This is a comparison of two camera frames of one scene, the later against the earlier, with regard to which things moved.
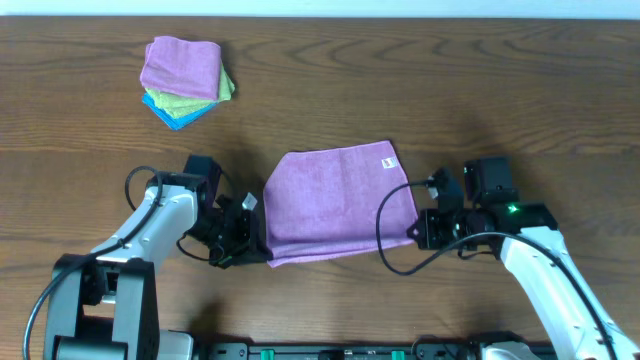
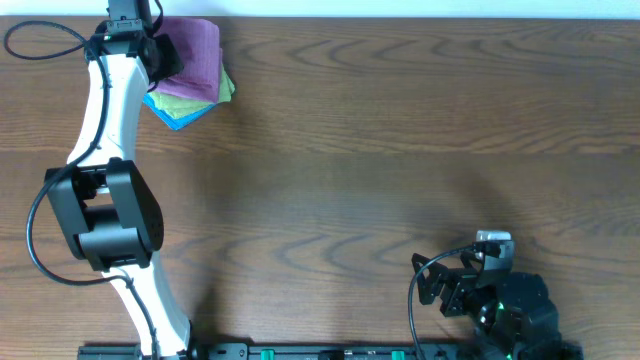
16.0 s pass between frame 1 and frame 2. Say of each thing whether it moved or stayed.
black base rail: stayed
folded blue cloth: stayed
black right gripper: moved
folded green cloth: stayed
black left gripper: moved
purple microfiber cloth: moved
